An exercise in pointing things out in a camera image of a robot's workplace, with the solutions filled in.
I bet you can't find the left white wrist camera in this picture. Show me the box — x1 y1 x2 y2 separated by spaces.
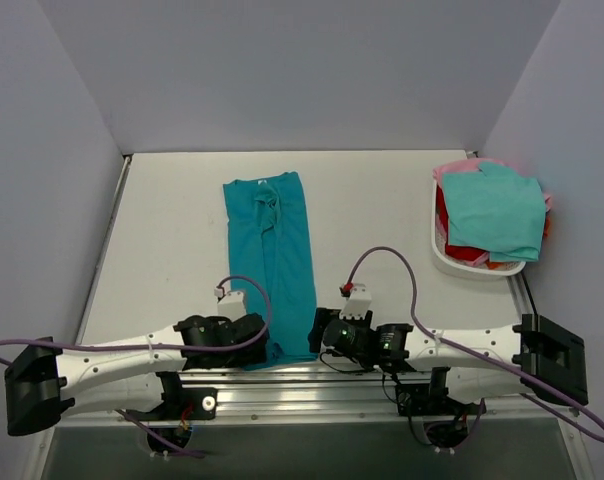
214 287 247 322

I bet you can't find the pink t-shirt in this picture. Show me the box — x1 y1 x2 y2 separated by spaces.
433 158 552 218

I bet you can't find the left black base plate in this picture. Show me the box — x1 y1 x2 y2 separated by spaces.
125 387 218 422

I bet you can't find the aluminium rail frame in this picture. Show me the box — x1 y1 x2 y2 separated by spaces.
36 154 581 431

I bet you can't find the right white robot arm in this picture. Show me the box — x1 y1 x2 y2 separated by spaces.
308 308 588 413

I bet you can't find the teal t-shirt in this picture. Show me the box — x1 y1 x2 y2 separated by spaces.
223 172 317 368

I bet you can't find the red t-shirt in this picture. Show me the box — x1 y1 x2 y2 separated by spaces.
435 187 489 267

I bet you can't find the white laundry basket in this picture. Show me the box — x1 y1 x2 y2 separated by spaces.
428 179 526 280

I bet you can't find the purple cable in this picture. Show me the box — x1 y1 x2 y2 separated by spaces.
0 274 273 459
345 246 604 444

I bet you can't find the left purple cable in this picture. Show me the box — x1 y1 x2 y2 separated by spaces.
0 274 273 459

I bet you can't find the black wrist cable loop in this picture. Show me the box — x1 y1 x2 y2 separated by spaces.
319 349 373 374

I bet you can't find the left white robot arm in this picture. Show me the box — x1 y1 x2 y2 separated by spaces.
4 313 269 437

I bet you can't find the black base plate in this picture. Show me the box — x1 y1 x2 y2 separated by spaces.
394 383 486 417
125 387 218 422

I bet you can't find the light turquoise t-shirt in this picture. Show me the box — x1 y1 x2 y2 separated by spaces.
438 160 547 262

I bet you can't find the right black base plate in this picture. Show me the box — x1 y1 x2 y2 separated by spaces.
394 383 486 417

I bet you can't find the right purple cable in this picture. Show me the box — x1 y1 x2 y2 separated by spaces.
345 246 604 444

